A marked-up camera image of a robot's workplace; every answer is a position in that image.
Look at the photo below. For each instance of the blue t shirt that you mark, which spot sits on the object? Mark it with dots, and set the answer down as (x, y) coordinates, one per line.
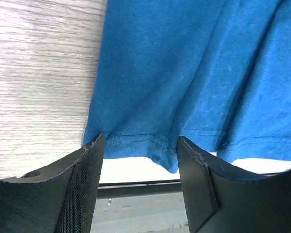
(217, 72)

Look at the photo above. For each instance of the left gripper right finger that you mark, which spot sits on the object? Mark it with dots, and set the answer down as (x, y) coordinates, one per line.
(222, 198)

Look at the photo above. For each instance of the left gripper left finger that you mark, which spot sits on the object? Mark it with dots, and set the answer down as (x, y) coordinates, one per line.
(57, 198)

